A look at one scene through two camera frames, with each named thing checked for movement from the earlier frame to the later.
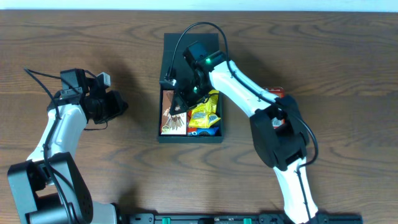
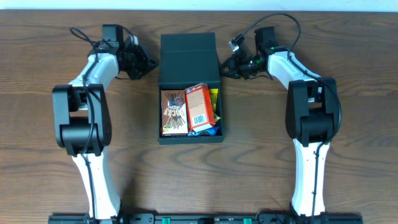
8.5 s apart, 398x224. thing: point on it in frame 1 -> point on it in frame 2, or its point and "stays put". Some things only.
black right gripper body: x=183 y=101 -> x=235 y=66
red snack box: x=279 y=92 -> x=200 y=112
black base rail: x=239 y=218 stays put
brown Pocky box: x=171 y=124 stays put
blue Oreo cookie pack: x=207 y=131 stays put
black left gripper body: x=116 y=102 -> x=137 y=63
